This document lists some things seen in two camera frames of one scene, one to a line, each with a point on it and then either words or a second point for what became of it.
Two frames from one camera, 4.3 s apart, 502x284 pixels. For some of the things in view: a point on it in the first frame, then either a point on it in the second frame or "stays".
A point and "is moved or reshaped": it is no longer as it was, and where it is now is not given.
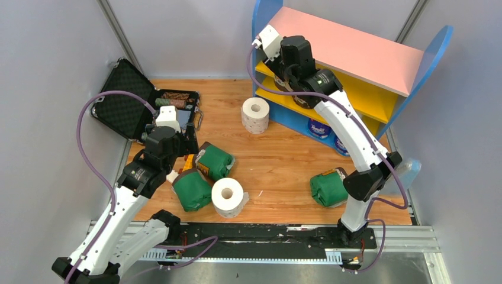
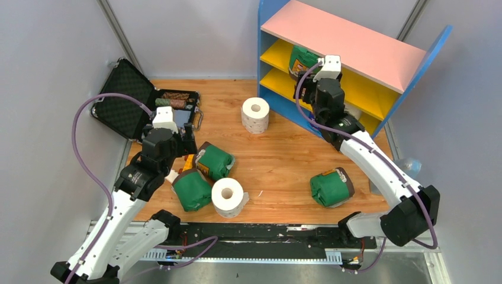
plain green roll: x=282 y=84 is moved or reshaped
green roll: x=328 y=188 stays
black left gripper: x=188 y=145 stays
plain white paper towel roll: x=255 y=114 stays
